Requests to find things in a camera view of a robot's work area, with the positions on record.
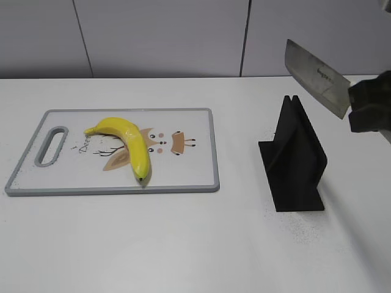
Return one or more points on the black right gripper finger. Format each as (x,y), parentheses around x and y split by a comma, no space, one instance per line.
(370,117)
(371,92)

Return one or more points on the white-handled kitchen knife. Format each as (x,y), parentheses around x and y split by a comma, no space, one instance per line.
(325,84)

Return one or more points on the yellow plastic banana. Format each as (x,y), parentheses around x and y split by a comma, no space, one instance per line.
(132,138)

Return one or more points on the black knife stand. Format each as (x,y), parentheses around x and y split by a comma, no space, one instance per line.
(294,160)

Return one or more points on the white grey-rimmed cutting board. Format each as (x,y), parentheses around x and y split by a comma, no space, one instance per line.
(61,160)

